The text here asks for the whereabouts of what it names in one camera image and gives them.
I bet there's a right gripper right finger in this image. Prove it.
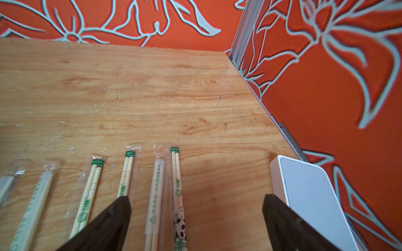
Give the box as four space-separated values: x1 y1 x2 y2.
262 194 339 251

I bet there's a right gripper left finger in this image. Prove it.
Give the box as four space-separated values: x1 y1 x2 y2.
58 196 131 251

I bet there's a chopstick pair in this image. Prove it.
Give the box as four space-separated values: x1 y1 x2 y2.
144 145 166 251
69 156 106 239
171 147 188 251
117 143 142 198
1 166 25 209
9 162 60 251

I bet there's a white square pad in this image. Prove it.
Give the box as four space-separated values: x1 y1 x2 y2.
270 155 358 251

